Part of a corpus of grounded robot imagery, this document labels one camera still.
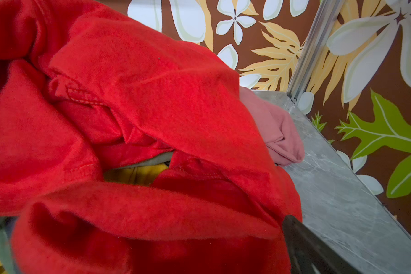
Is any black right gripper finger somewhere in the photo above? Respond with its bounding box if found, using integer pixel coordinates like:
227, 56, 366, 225
282, 215, 361, 274

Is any pink cloth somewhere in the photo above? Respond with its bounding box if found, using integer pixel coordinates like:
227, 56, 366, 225
239, 86, 305, 166

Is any red cloth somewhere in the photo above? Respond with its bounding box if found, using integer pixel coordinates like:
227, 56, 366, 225
0, 1, 302, 274

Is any aluminium frame post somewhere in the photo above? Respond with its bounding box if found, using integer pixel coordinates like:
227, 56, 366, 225
287, 0, 344, 103

